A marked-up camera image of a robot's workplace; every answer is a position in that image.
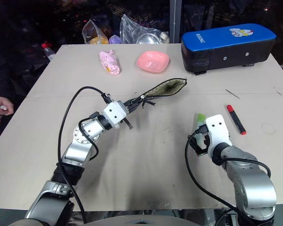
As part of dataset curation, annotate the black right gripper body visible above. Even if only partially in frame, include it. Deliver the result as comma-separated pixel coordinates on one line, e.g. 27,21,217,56
194,124,213,154

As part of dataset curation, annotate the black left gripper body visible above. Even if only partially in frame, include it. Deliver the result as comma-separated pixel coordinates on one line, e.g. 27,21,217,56
121,99,139,115

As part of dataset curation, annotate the green highlighter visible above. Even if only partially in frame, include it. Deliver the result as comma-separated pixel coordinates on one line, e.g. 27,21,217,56
194,113,207,129

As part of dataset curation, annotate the black grid pouch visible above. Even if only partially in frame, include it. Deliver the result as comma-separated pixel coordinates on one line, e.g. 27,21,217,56
126,77,188,110

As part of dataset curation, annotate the red and black marker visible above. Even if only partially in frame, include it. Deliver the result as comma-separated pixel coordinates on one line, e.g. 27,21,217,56
226,104,247,136

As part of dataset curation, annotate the person's bare hand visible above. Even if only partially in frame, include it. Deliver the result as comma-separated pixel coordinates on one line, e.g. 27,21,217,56
0,96,15,129

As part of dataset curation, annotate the pink plastic bowl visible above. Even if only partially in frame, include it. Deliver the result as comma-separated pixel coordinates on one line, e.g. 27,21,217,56
135,51,171,74

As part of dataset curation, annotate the metal bowl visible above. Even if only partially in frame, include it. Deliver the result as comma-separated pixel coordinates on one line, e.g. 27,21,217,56
135,32,161,45

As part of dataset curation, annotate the purple plastic object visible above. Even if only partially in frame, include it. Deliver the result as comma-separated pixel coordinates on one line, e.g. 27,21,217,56
108,34,122,45

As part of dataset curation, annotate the clear crinkled plastic bag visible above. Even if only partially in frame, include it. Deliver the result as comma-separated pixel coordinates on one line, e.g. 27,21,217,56
119,14,165,45

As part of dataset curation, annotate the clear bag with orange contents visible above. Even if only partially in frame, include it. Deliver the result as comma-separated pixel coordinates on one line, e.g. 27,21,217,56
82,19,110,45

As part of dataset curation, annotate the blue and black kick pad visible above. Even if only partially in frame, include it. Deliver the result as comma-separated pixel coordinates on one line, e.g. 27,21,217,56
181,23,277,76

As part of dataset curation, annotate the clear bottle with red cap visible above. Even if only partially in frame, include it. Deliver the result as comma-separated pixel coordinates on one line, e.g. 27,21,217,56
41,41,56,62

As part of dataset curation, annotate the person's dark sleeve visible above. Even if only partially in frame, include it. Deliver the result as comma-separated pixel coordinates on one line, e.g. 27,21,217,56
0,43,16,101

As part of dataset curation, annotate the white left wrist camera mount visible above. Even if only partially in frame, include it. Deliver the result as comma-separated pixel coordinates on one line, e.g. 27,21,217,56
103,99,129,130

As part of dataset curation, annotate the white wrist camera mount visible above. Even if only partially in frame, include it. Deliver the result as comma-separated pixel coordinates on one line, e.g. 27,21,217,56
205,114,233,157
103,99,129,130

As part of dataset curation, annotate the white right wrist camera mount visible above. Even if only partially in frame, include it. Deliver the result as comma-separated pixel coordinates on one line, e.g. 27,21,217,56
205,114,233,157

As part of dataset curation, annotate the long black right arm cable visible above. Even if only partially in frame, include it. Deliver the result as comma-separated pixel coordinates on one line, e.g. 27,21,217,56
184,134,239,214

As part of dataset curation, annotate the long black arm cable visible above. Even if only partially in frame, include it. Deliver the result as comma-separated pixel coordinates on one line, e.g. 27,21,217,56
57,86,114,224
184,134,239,214

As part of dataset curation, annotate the short black left wrist cable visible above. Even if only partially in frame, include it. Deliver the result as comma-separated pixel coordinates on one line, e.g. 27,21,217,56
78,113,100,161

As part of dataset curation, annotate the short black wrist cable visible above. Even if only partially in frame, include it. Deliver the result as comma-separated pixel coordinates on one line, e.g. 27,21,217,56
211,157,272,178
78,113,100,161

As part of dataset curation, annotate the short black right wrist cable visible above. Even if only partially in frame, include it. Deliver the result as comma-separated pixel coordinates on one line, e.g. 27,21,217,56
211,157,272,178

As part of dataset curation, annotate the long black left arm cable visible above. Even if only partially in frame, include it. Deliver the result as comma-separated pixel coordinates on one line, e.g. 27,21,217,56
57,86,114,224

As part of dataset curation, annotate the grey vertical post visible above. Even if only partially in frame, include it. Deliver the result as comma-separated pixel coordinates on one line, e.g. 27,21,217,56
169,0,183,44

